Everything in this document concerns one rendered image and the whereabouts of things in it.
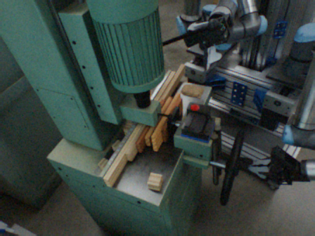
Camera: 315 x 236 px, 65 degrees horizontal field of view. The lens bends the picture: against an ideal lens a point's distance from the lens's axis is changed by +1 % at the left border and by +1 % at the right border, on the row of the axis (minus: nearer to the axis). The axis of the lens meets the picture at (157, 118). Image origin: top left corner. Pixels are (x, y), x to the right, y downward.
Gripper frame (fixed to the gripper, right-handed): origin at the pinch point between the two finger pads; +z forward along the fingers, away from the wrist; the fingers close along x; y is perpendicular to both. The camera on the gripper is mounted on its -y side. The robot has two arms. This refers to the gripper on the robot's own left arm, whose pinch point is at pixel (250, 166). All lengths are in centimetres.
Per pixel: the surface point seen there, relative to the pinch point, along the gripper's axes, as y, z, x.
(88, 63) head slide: -71, 19, -15
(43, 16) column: -87, 17, -18
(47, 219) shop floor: 3, 138, -40
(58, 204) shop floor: 3, 137, -28
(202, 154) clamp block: -24.1, 5.5, -12.8
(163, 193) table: -27.4, 12.1, -31.3
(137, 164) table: -34.0, 23.3, -24.6
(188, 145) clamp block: -29.4, 8.7, -12.8
